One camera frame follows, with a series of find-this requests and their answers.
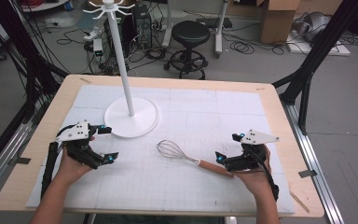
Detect person's left hand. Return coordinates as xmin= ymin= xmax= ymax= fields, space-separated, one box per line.
xmin=56 ymin=135 xmax=96 ymax=185

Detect white power adapter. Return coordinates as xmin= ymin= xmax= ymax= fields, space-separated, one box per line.
xmin=91 ymin=38 xmax=104 ymax=58

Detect black metal frame strut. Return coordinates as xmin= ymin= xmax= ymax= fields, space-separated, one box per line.
xmin=0 ymin=0 xmax=70 ymax=180
xmin=272 ymin=0 xmax=358 ymax=135

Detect white floor board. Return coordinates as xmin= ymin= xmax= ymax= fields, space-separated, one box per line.
xmin=284 ymin=30 xmax=352 ymax=58

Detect coiled black floor cable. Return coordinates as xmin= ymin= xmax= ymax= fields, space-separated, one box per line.
xmin=228 ymin=40 xmax=256 ymax=56

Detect black sleeved left gripper cable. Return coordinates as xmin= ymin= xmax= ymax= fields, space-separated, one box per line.
xmin=40 ymin=141 xmax=60 ymax=200

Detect person's right hand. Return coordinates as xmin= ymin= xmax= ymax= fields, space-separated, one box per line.
xmin=232 ymin=144 xmax=275 ymax=201

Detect black round stool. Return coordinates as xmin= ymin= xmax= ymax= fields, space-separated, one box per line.
xmin=163 ymin=20 xmax=212 ymax=81

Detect black computer tower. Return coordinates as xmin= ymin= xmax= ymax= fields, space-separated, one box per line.
xmin=131 ymin=4 xmax=154 ymax=49

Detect aluminium rail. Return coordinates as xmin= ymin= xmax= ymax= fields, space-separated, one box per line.
xmin=281 ymin=101 xmax=345 ymax=224
xmin=0 ymin=120 xmax=34 ymax=204

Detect white stand leg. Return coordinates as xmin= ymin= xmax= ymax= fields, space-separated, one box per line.
xmin=213 ymin=0 xmax=230 ymax=59
xmin=162 ymin=0 xmax=174 ymax=49

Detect thin wooden stick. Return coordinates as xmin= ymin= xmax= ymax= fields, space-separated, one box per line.
xmin=288 ymin=189 xmax=310 ymax=215

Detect white grid mat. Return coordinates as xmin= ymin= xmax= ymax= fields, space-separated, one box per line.
xmin=26 ymin=84 xmax=296 ymax=217

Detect black tape piece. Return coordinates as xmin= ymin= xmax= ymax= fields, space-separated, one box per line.
xmin=297 ymin=169 xmax=318 ymax=179
xmin=7 ymin=156 xmax=32 ymax=166

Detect cardboard box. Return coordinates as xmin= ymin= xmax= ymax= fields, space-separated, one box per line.
xmin=258 ymin=0 xmax=301 ymax=45

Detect flat black box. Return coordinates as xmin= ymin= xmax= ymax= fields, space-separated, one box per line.
xmin=195 ymin=16 xmax=234 ymax=30

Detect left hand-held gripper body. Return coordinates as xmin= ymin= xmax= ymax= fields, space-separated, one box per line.
xmin=55 ymin=120 xmax=108 ymax=171

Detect grey bundled cover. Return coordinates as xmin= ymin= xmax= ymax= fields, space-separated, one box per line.
xmin=293 ymin=11 xmax=333 ymax=43

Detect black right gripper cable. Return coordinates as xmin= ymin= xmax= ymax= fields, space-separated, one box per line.
xmin=254 ymin=148 xmax=281 ymax=202

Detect wire whisk with wooden handle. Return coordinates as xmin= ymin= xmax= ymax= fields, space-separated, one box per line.
xmin=156 ymin=139 xmax=235 ymax=179

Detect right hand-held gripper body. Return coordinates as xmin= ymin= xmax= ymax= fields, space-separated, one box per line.
xmin=225 ymin=128 xmax=281 ymax=173

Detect white hook rack stand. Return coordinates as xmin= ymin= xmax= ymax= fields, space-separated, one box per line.
xmin=82 ymin=0 xmax=160 ymax=139

